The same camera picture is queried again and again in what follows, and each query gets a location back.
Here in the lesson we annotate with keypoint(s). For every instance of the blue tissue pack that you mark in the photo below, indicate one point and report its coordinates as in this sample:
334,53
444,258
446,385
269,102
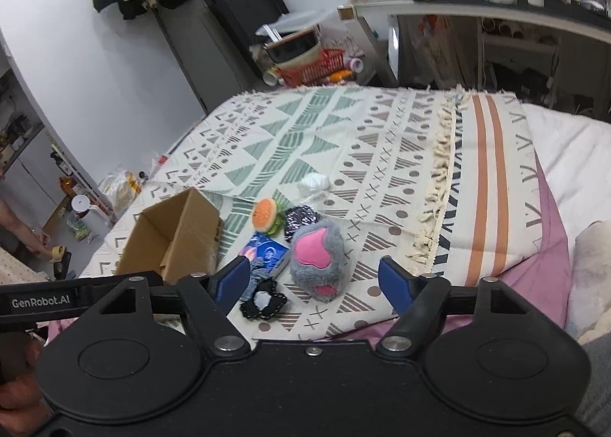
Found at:
267,257

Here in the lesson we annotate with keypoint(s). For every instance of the yellow white snack bag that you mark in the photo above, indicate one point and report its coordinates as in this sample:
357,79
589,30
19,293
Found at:
121,188

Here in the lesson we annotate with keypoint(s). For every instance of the black beads plastic bag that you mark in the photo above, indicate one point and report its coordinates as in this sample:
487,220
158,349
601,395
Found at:
297,217

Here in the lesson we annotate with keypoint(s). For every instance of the red plastic basket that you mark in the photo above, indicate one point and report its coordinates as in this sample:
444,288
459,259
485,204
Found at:
331,61

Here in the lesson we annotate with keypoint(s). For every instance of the person's left hand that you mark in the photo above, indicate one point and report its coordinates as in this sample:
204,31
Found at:
23,409

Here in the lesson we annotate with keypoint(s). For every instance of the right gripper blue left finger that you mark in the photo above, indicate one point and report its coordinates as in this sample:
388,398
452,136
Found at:
207,301

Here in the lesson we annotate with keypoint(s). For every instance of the black lace white patch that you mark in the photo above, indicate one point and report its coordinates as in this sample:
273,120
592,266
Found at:
265,302

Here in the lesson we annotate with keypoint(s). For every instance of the orange burger plush toy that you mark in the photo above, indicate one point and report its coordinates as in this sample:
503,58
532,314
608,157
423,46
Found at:
267,216

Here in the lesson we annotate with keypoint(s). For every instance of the white crumpled soft ball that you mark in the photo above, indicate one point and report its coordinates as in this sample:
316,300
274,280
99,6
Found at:
313,183

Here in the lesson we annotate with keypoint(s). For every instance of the white desk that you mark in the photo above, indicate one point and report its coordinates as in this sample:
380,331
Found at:
555,14

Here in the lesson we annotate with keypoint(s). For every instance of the patterned fringed blanket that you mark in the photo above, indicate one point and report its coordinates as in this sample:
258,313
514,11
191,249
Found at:
389,155

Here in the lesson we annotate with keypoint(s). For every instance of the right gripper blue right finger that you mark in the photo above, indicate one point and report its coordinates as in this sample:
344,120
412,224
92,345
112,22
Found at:
418,300

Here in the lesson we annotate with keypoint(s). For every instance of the grey pink plush toy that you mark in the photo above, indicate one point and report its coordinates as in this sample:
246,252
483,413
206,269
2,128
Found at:
317,261

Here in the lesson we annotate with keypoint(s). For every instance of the pink bed sheet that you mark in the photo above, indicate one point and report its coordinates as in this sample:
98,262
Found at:
502,221

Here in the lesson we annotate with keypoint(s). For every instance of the black cream retro appliance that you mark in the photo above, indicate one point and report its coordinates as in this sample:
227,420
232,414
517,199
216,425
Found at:
296,50

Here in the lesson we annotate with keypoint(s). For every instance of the white quilted mattress cover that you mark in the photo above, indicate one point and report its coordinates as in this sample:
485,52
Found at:
574,151

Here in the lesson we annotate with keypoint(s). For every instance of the white kettle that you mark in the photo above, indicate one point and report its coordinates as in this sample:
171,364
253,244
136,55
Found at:
81,205

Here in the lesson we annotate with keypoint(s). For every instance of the brown cardboard box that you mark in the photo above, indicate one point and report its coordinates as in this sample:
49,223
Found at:
176,237

